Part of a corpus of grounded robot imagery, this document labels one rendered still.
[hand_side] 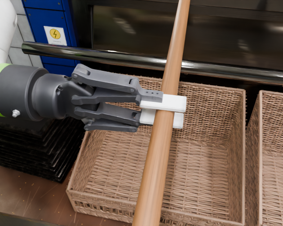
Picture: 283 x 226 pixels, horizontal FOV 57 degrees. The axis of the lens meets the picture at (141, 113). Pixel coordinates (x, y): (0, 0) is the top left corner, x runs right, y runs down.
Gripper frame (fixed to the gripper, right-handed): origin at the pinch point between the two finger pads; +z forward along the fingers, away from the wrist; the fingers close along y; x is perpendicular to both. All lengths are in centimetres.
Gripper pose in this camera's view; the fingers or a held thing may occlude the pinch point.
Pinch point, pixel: (163, 110)
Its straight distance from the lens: 42.1
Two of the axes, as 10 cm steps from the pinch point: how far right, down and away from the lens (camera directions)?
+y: 0.0, 6.9, 7.2
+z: 9.8, 1.3, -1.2
